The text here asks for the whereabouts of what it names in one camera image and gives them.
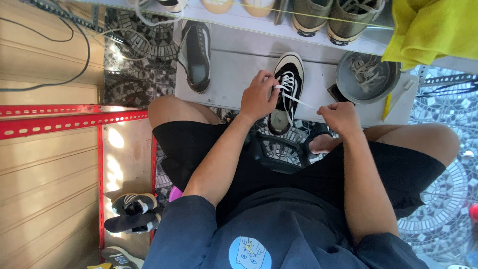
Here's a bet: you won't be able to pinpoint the person's left hand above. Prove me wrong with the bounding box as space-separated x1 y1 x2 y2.
240 70 281 122

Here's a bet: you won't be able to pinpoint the person's right hand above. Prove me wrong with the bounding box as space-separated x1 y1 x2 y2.
317 102 361 137

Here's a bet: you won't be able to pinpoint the white shoelace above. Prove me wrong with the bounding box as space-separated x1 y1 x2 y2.
274 71 321 127

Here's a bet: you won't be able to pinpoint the dark brown brush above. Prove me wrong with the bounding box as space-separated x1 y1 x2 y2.
327 84 355 106

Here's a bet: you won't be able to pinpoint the grey round bowl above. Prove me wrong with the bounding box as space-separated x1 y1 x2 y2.
336 51 402 105

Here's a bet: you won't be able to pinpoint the bundle of beige shoelaces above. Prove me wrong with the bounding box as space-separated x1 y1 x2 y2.
349 55 387 93

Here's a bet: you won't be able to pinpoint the yellow pencil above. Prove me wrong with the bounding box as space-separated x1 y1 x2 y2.
382 92 393 121

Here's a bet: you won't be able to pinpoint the black sneaker with white toe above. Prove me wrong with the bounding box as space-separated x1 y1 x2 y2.
267 52 305 136

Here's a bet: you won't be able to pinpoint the black sandal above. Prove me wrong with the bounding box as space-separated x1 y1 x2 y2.
250 121 337 175

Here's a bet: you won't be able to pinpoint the white stick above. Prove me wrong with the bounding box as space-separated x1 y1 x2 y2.
388 79 415 113

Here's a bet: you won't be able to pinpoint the olive green sneaker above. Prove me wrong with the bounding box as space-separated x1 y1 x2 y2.
291 0 334 37
327 0 386 46

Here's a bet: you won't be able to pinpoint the white shoe shelf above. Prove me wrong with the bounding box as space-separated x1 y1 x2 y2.
75 0 419 128

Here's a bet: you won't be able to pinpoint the black shorts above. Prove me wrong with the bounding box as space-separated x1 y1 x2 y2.
152 120 447 226

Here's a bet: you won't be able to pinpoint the grey slotted metal bar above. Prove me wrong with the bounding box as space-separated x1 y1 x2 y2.
26 0 125 45
418 65 478 87

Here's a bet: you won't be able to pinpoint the tan shoe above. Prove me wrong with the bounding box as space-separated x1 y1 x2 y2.
242 0 276 18
201 0 234 15

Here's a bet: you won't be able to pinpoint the navy printed t-shirt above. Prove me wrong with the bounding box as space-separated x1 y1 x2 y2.
142 187 430 269

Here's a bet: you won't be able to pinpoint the yellow cloth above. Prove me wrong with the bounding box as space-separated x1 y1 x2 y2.
381 0 478 71

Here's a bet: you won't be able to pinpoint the black sneaker with grey insole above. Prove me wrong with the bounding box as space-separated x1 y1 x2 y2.
177 20 212 94

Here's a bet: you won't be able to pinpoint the black and white shoe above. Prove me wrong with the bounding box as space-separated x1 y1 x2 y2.
156 0 188 14

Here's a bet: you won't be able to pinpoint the red slotted metal rack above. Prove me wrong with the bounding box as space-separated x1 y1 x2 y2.
0 104 158 263

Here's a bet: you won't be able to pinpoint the white cord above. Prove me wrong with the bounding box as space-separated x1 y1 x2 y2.
91 0 187 62

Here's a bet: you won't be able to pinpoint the black cable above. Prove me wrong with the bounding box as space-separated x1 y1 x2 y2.
0 17 91 92

